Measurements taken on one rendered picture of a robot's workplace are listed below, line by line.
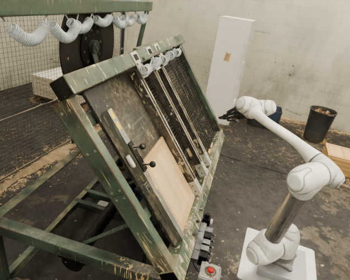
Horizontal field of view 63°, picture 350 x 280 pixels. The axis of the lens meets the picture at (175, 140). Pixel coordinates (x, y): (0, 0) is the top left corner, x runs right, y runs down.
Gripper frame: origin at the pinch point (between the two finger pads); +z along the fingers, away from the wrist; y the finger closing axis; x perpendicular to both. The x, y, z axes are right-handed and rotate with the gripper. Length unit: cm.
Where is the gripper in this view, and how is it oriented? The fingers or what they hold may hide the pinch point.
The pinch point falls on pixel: (223, 117)
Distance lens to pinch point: 214.7
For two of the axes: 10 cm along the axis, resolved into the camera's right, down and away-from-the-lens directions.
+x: -7.6, -1.5, -6.4
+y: 0.5, -9.8, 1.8
